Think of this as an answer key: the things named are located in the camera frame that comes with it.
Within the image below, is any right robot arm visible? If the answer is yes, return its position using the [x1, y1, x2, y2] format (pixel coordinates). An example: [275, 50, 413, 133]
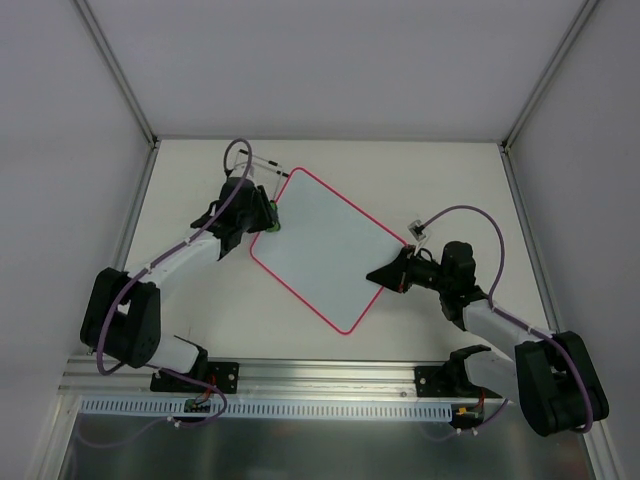
[366, 241, 610, 437]

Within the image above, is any aluminium mounting rail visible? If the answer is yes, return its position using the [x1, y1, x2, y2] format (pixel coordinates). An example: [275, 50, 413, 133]
[57, 356, 461, 402]

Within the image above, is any green whiteboard eraser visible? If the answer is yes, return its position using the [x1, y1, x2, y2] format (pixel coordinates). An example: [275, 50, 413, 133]
[266, 200, 281, 233]

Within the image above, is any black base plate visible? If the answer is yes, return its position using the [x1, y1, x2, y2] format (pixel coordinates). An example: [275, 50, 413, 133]
[413, 365, 499, 399]
[150, 360, 240, 394]

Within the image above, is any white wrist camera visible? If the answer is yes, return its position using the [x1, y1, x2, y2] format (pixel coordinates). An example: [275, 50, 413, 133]
[407, 220, 430, 253]
[225, 161, 255, 181]

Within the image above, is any right aluminium frame post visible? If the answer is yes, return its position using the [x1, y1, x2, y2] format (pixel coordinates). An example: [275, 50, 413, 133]
[501, 0, 601, 152]

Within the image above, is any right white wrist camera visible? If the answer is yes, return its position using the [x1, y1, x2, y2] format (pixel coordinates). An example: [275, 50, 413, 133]
[407, 220, 430, 253]

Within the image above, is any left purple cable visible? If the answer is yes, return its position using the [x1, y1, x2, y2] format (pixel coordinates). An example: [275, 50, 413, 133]
[94, 137, 254, 386]

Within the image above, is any white slotted cable duct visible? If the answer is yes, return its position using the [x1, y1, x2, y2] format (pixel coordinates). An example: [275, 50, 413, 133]
[79, 396, 453, 423]

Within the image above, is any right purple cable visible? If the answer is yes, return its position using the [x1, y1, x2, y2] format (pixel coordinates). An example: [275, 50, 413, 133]
[414, 203, 599, 434]

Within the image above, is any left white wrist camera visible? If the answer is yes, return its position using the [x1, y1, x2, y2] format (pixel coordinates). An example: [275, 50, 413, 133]
[225, 161, 255, 181]

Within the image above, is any left aluminium frame post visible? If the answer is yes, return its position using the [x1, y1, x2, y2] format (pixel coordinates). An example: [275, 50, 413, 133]
[71, 0, 158, 147]

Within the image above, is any pink framed whiteboard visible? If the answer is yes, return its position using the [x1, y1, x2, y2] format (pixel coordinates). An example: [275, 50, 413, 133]
[249, 167, 407, 335]

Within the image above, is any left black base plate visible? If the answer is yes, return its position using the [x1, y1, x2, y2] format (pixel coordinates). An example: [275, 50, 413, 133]
[150, 360, 240, 394]

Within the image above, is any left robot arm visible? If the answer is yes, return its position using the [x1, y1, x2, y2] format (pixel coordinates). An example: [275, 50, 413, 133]
[80, 177, 279, 391]

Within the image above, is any aluminium frame post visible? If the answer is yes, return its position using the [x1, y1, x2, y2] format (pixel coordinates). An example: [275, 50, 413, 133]
[501, 0, 601, 152]
[71, 0, 158, 147]

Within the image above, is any wire whiteboard stand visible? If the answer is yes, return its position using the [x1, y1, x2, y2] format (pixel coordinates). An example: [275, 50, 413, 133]
[223, 147, 290, 201]

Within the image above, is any purple cable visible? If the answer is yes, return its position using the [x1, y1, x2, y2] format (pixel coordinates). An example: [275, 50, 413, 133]
[414, 203, 599, 434]
[94, 137, 254, 386]

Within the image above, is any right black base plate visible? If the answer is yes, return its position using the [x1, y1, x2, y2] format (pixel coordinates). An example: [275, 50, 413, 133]
[413, 365, 499, 399]

